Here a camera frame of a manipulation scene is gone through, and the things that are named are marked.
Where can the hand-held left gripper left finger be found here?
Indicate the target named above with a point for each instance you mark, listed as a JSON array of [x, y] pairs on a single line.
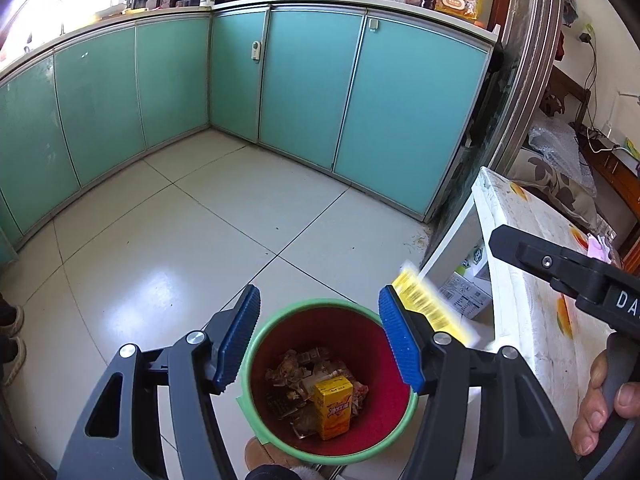
[[240, 335]]

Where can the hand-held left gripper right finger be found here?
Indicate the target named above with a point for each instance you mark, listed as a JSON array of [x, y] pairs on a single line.
[[400, 340]]

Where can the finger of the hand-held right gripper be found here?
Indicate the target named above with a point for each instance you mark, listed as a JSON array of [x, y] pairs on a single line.
[[540, 260]]

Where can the yellow paper carton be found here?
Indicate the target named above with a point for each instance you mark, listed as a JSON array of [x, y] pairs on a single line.
[[336, 407], [425, 300]]

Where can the red bin with green rim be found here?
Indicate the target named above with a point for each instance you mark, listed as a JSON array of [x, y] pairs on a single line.
[[325, 330]]

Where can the person's right hand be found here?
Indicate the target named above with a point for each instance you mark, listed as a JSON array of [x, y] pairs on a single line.
[[595, 420]]

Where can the pink wrapper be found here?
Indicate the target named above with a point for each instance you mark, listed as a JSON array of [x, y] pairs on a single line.
[[599, 249]]

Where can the green print cardboard box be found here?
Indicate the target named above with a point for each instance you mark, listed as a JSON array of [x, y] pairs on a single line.
[[475, 260]]

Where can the pile of crumpled paper scraps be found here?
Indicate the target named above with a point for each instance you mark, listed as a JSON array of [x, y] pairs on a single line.
[[292, 375]]

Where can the white printed cardboard box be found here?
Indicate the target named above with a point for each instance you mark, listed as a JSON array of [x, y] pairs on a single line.
[[462, 297]]

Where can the leaf print pillow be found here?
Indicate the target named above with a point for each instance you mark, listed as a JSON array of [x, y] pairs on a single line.
[[555, 185]]

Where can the crinkled clear plastic sheet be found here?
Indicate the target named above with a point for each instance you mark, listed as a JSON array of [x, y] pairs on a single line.
[[557, 145]]

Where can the wooden desk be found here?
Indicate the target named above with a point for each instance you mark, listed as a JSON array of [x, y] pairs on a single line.
[[617, 167]]

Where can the beige slipper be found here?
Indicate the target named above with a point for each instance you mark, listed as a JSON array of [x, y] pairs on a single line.
[[265, 455]]

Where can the person's dark trouser leg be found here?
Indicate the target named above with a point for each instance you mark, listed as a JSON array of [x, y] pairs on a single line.
[[275, 474]]

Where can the wooden headboard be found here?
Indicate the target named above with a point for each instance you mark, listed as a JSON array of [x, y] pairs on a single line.
[[570, 92]]

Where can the white desk lamp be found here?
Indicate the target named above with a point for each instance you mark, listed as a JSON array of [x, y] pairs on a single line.
[[629, 94]]

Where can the beige shoe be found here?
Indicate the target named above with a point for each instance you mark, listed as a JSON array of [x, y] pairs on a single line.
[[11, 321], [12, 360]]

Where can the teal kitchen cabinet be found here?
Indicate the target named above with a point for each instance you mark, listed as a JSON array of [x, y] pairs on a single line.
[[300, 100]]

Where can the metal sliding door frame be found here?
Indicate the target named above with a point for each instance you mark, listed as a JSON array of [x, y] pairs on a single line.
[[520, 60]]

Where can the wall charger plug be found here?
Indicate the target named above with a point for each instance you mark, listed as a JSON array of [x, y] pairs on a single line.
[[587, 34]]

